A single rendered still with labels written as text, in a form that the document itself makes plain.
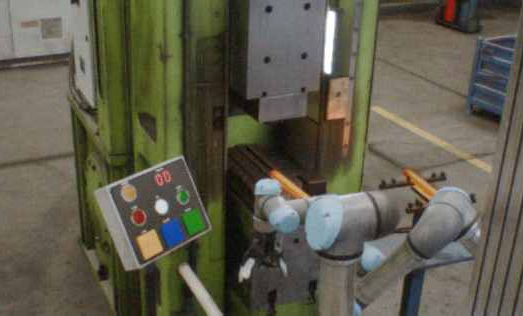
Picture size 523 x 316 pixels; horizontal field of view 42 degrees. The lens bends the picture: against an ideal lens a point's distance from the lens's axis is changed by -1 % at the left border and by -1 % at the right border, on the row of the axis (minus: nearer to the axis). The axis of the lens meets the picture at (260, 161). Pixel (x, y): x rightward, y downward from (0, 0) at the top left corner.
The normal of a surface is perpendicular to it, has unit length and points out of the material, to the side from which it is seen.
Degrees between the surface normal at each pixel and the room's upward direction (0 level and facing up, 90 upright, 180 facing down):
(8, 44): 90
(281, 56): 90
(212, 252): 90
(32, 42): 90
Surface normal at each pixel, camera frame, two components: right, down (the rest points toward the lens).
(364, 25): 0.44, 0.39
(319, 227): -0.92, 0.00
